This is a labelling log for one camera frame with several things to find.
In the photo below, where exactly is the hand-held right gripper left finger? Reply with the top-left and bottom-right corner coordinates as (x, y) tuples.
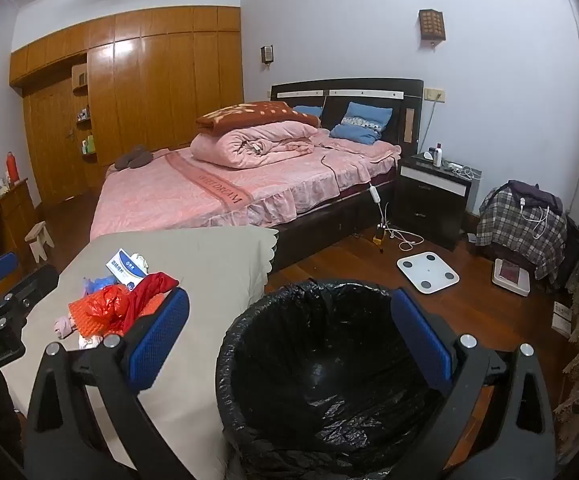
(24, 287), (220, 480)

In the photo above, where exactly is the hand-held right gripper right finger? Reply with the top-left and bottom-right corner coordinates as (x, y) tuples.
(391, 287), (557, 480)

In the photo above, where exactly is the red cloth strip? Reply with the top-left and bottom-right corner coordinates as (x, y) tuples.
(122, 272), (180, 336)

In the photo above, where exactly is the red plastic bag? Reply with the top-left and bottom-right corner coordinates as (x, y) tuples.
(68, 285), (135, 333)

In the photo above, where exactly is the orange foam mesh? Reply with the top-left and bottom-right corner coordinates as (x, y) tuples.
(72, 310), (125, 339)

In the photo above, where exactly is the white blue tissue box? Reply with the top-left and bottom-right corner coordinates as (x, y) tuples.
(106, 248), (149, 293)

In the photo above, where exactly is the bin with black liner bag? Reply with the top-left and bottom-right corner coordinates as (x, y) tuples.
(217, 280), (475, 480)

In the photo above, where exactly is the small wooden stool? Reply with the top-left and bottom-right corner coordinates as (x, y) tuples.
(24, 221), (55, 263)

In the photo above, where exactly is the white body scale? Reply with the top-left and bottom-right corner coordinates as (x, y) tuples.
(396, 251), (460, 293)

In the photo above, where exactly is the white scale with red panel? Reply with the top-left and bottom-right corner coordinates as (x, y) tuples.
(492, 258), (533, 297)

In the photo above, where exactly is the black and white nightstand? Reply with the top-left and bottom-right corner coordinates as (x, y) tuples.
(393, 152), (481, 252)

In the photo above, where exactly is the pink bedspread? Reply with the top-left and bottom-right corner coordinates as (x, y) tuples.
(90, 130), (403, 243)

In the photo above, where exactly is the small white carton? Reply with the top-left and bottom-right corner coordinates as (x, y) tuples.
(552, 301), (575, 337)

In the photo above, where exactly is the grey neck pillow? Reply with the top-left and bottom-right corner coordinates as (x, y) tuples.
(114, 145), (153, 170)

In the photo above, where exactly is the purple garment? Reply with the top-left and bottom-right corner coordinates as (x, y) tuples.
(507, 179), (564, 216)

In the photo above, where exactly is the folded pink quilt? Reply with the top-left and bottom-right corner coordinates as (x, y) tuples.
(190, 121), (320, 167)

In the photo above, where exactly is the large blue pillow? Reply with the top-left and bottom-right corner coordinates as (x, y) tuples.
(329, 102), (394, 146)

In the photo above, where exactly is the wooden wardrobe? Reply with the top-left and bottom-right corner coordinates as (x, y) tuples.
(8, 6), (244, 206)

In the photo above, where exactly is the brown patterned pillow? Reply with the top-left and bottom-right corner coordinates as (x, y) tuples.
(194, 101), (323, 136)

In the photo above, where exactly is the dark wooden bed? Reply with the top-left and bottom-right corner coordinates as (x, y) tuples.
(90, 78), (425, 273)

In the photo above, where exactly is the white floor cable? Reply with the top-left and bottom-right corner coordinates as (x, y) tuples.
(382, 205), (420, 252)

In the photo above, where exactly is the white corded controller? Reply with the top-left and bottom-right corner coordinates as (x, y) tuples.
(319, 155), (383, 208)

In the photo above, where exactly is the white charger cable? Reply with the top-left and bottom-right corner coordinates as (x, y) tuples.
(519, 197), (550, 241)

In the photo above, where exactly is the large brown wall lamp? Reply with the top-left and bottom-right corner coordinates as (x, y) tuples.
(418, 8), (446, 46)

